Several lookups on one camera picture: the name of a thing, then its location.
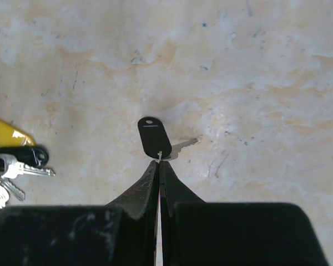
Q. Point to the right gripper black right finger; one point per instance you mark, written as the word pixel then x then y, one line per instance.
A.
pixel 181 212

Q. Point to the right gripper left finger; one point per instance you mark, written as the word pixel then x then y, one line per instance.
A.
pixel 136 240

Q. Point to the large metal keyring with keys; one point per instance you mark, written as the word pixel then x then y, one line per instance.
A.
pixel 19 155

